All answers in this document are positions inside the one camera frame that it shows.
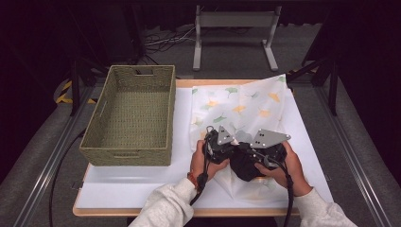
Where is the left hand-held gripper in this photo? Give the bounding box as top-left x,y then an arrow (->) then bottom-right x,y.
202,125 -> 237,166

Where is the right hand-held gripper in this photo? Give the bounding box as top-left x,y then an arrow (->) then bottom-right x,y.
248,128 -> 292,168

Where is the black cloth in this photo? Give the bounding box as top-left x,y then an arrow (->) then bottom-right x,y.
229,141 -> 270,183

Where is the leaf-printed white storage bag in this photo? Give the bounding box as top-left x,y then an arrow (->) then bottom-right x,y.
188,74 -> 288,202

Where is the green woven basket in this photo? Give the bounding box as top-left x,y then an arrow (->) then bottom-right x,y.
78,64 -> 177,167

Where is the person's left hand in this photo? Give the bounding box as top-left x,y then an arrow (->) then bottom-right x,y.
189,140 -> 231,187

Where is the person's right hand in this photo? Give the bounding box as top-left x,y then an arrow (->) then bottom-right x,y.
254,140 -> 313,198

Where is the black stand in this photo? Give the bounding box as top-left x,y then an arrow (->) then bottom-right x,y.
284,56 -> 340,117
67,59 -> 110,117

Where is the white table mat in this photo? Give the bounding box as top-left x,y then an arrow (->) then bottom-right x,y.
75,86 -> 335,211

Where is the grey metal stand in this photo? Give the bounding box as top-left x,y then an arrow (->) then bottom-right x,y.
192,4 -> 283,73

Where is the yellow black hazard tape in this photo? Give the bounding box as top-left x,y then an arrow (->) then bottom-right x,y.
55,79 -> 97,105

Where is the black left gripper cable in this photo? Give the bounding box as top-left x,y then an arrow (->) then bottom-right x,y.
189,125 -> 216,207

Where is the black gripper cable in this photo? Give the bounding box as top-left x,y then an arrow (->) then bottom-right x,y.
252,150 -> 295,227
189,125 -> 216,207

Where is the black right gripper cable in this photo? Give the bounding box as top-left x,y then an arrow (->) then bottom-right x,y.
252,150 -> 295,227

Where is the aluminium rail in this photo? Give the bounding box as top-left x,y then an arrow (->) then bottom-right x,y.
11,84 -> 96,227
314,84 -> 395,227

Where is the bundle of floor cables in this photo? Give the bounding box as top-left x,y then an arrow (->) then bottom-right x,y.
144,26 -> 198,54

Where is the thick black floor cable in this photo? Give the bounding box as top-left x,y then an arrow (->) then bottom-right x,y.
47,127 -> 88,227

